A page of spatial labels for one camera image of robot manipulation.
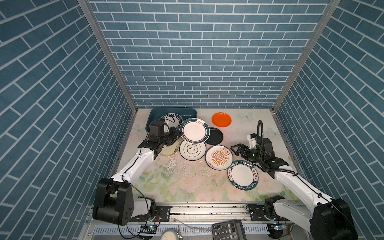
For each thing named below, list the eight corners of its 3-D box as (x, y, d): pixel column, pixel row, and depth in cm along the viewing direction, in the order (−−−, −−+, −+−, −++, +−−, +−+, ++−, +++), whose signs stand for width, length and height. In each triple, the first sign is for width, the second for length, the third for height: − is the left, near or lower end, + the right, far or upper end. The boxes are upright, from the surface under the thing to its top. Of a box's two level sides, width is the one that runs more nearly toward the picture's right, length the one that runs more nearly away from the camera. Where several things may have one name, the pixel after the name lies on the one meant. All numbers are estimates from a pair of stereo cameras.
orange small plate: (212, 127, 113) (213, 124, 111) (211, 114, 121) (212, 112, 119) (231, 127, 113) (232, 124, 111) (229, 114, 121) (229, 112, 119)
